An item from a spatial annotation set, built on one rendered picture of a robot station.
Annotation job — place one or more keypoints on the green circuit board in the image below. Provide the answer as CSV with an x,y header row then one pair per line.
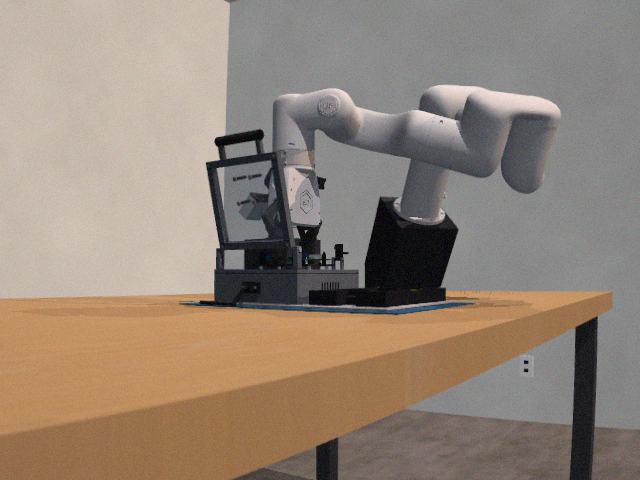
x,y
304,256

